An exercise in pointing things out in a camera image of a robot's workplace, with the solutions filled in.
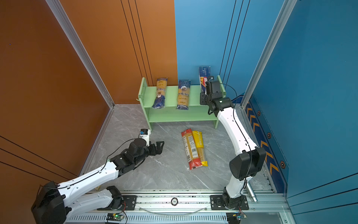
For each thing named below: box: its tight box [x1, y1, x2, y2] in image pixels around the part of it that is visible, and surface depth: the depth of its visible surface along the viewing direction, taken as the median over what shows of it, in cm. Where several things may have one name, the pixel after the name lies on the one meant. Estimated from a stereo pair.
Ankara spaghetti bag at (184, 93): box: [175, 79, 191, 111], surface depth 86 cm
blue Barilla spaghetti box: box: [198, 65, 211, 94], surface depth 84 cm
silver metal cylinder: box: [246, 181, 259, 203], surface depth 75 cm
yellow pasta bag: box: [192, 130, 209, 168], surface depth 94 cm
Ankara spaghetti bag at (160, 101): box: [151, 77, 168, 109], surface depth 88 cm
